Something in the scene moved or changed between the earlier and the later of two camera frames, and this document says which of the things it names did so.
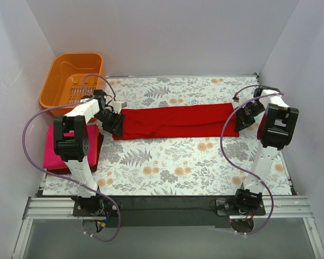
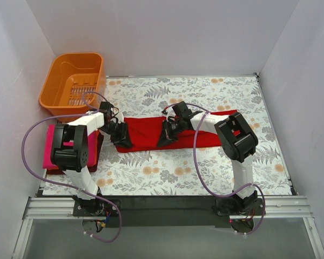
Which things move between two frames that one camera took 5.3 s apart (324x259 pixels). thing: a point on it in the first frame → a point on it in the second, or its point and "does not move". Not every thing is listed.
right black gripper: [244, 116] → [168, 129]
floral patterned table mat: [187, 167] does not move
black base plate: [168, 212] does not move
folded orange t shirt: [98, 137] does not move
